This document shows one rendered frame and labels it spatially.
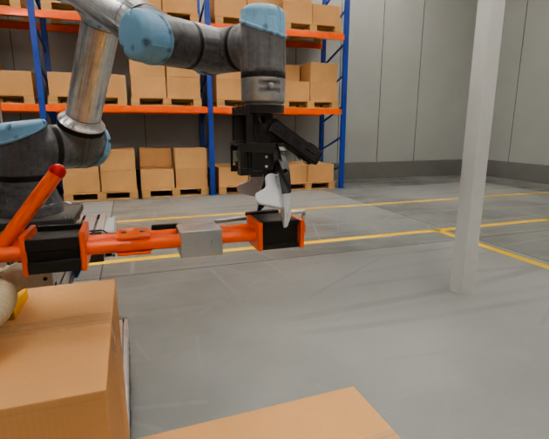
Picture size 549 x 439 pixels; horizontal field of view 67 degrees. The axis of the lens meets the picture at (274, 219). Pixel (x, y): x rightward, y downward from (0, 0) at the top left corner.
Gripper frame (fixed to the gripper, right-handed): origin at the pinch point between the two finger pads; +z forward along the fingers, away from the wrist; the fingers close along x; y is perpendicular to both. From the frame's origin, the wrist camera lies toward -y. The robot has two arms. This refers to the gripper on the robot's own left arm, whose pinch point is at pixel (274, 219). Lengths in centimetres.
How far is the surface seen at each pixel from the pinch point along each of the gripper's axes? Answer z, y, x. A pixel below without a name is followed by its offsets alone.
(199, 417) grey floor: 108, 2, -93
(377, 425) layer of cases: 54, -29, -5
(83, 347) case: 14.7, 32.3, 9.4
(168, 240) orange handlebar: 1.4, 19.2, 4.0
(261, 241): 2.5, 4.1, 5.3
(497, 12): -92, -212, -162
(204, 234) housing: 0.8, 13.5, 4.1
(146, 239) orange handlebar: 1.0, 22.5, 3.8
